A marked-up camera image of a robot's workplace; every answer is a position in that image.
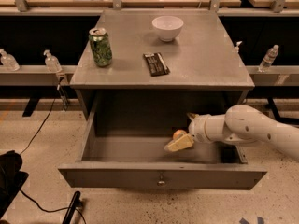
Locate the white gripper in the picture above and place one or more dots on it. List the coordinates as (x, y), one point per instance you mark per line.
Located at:
(197, 129)

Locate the orange fruit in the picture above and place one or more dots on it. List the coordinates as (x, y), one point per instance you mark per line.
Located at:
(178, 133)

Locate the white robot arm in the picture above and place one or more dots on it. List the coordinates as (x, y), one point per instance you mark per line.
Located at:
(241, 125)

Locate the grey open top drawer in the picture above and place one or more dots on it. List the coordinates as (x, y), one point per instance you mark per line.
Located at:
(123, 147)

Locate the black snack bar packet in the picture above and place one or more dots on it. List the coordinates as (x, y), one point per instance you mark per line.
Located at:
(156, 64)

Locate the black chair base leg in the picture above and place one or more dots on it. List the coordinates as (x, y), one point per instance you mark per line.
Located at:
(272, 106)

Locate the small white pump bottle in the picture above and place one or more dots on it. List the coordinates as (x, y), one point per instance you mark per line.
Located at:
(237, 46)

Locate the white bowl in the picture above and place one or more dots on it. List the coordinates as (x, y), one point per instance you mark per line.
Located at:
(167, 28)

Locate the clear plastic water bottle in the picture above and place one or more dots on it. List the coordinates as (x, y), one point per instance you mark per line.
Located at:
(268, 58)

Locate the green soda can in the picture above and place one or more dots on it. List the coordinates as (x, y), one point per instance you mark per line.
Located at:
(100, 46)

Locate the black stand foot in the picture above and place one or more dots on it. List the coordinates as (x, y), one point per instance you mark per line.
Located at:
(75, 202)

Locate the clear pump sanitizer bottle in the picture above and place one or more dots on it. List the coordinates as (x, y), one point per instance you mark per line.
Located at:
(52, 62)

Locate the black object lower left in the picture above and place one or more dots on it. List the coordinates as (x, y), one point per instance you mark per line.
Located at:
(12, 178)

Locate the clear sanitizer bottle far left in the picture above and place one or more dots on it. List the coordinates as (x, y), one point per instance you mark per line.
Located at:
(8, 61)

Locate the metal drawer handle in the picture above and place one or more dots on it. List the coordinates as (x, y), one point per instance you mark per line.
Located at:
(161, 181)

